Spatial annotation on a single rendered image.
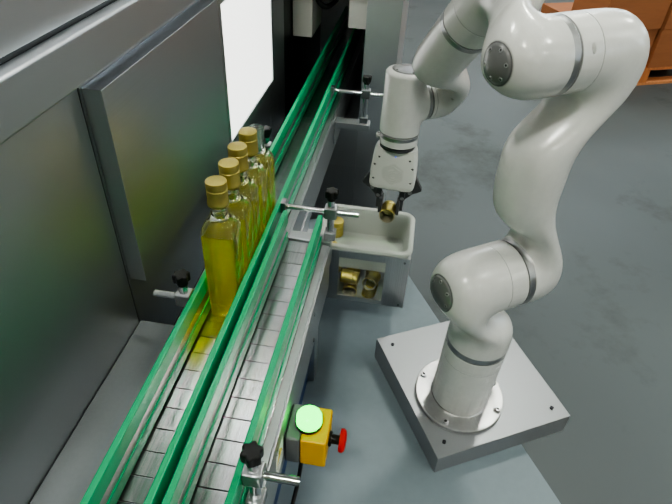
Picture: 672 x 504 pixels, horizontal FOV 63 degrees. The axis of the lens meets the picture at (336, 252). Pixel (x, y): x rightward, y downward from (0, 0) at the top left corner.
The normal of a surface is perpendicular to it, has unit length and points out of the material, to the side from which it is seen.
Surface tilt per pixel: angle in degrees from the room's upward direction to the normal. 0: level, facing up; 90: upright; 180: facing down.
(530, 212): 98
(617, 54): 77
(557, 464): 0
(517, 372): 2
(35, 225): 90
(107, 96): 90
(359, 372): 0
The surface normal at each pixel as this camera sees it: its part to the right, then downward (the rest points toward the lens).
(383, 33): -0.16, 0.62
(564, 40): 0.32, -0.02
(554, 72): 0.35, 0.60
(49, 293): 0.99, 0.14
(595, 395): 0.04, -0.77
